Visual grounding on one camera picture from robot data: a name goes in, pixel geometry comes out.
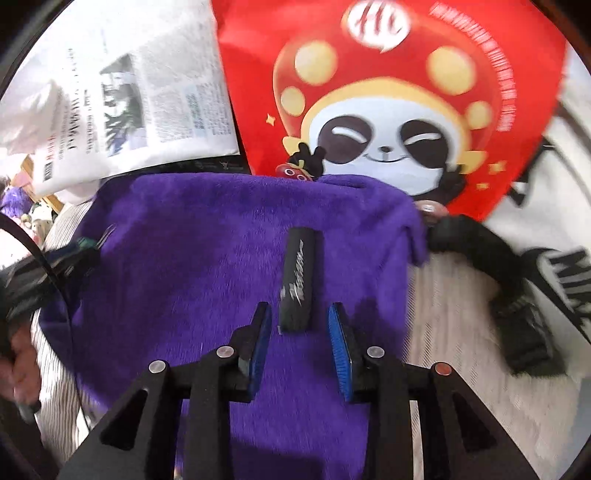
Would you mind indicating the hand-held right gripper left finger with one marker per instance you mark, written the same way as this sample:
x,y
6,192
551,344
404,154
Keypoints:
x,y
263,341

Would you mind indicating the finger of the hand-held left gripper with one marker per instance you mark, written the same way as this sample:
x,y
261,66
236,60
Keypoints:
x,y
74,261

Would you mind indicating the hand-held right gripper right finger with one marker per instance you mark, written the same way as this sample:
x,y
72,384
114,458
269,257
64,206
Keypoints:
x,y
339,350

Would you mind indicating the green binder clip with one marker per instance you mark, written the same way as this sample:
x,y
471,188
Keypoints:
x,y
87,243

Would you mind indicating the black case with script print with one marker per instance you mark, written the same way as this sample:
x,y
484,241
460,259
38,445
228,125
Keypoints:
x,y
298,277

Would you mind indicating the person's left hand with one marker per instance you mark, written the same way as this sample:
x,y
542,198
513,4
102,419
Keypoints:
x,y
23,364

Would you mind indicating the wooden furniture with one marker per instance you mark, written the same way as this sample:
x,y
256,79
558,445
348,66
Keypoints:
x,y
44,198

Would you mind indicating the purple fluffy item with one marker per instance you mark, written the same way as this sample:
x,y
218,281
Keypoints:
x,y
14,201

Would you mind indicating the purple fleece towel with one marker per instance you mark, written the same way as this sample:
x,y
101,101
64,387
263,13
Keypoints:
x,y
184,254

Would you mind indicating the striped bedsheet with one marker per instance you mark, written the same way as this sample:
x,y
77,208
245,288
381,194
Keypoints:
x,y
461,323

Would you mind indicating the white plastic bag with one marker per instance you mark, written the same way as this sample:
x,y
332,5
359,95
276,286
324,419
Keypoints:
x,y
27,120

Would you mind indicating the newspaper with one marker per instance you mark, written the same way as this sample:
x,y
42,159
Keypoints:
x,y
175,92

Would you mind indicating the white tote bag black logo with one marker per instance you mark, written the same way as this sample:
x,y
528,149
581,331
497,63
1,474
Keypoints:
x,y
545,194

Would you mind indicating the red panda print bag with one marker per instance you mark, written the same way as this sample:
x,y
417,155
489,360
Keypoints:
x,y
258,69

